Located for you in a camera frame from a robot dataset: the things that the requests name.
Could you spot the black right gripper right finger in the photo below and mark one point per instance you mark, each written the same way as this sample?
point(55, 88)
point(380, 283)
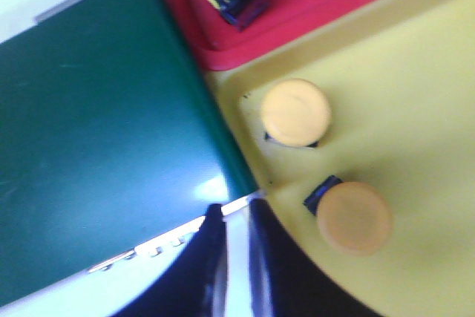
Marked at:
point(283, 280)

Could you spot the yellow button lower on tray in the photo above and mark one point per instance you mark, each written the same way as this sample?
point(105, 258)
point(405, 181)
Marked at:
point(352, 217)

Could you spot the yellow plastic tray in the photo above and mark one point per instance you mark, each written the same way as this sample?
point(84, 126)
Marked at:
point(399, 75)

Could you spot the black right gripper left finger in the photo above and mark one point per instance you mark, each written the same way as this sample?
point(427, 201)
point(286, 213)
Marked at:
point(187, 287)

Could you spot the green conveyor belt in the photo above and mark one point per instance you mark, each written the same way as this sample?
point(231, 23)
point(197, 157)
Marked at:
point(104, 127)

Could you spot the yellow button near tray corner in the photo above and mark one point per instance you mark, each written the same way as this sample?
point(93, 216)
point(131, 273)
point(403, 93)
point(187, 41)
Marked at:
point(295, 113)

